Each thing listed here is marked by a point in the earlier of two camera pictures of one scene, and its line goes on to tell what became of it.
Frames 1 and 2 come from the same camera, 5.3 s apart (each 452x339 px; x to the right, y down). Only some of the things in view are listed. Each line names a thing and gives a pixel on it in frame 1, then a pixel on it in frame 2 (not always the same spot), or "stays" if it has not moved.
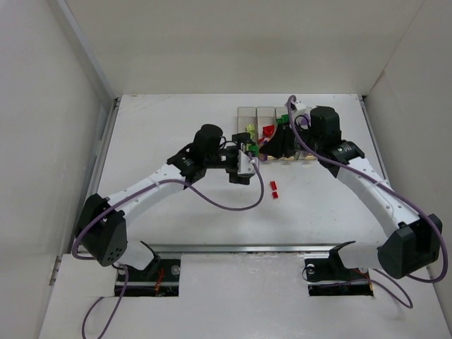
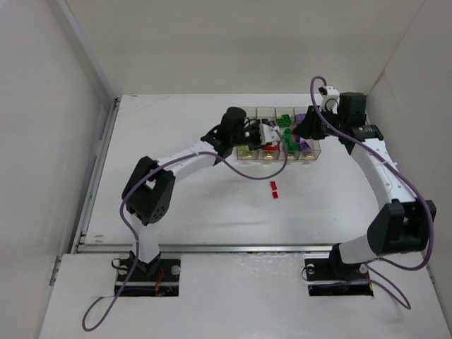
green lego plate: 284,119 stays
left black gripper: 241,176 -> 255,133
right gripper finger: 273,148 -> 303,130
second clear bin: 265,116 stays
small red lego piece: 272,183 stays
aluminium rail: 256,248 stays
